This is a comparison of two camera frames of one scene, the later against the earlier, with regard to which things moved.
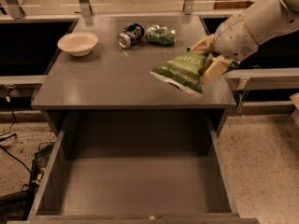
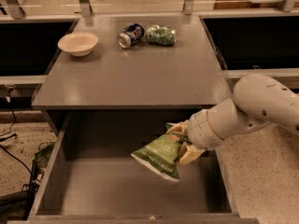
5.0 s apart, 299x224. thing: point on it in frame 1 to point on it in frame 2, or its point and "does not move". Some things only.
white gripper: [234, 38] to [200, 131]
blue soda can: [131, 35] does not move
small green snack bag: [157, 35] does not move
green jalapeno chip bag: [186, 72] to [160, 154]
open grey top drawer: [134, 170] does not move
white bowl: [78, 43] does not move
